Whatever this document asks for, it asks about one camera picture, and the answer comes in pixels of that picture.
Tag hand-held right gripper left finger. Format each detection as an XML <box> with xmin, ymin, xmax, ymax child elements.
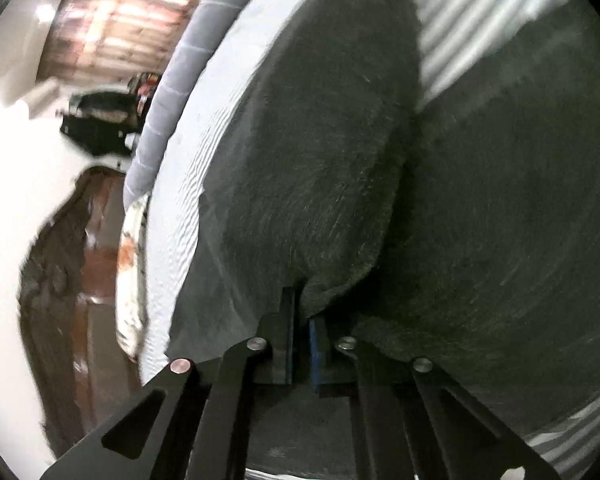
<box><xmin>40</xmin><ymin>287</ymin><xmax>301</xmax><ymax>480</ymax></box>

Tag grey checked rolled quilt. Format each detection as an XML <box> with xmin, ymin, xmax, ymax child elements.
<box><xmin>122</xmin><ymin>0</ymin><xmax>261</xmax><ymax>211</ymax></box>

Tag window curtain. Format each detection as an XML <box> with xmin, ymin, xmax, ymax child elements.
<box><xmin>45</xmin><ymin>0</ymin><xmax>211</xmax><ymax>91</ymax></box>

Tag brown wooden headboard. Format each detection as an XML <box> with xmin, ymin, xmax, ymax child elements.
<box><xmin>17</xmin><ymin>165</ymin><xmax>146</xmax><ymax>456</ymax></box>

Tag dark grey denim pants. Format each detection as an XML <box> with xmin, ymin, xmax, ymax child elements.
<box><xmin>167</xmin><ymin>0</ymin><xmax>600</xmax><ymax>461</ymax></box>

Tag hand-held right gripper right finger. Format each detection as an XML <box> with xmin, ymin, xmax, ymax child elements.
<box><xmin>307</xmin><ymin>315</ymin><xmax>563</xmax><ymax>480</ymax></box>

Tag floral pillow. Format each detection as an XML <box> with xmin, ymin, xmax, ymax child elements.
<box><xmin>115</xmin><ymin>192</ymin><xmax>153</xmax><ymax>361</ymax></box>

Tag black bag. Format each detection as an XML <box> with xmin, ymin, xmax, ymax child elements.
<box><xmin>57</xmin><ymin>87</ymin><xmax>146</xmax><ymax>158</ymax></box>

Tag grey white striped bed sheet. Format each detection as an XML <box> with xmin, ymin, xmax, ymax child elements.
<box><xmin>140</xmin><ymin>0</ymin><xmax>600</xmax><ymax>480</ymax></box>

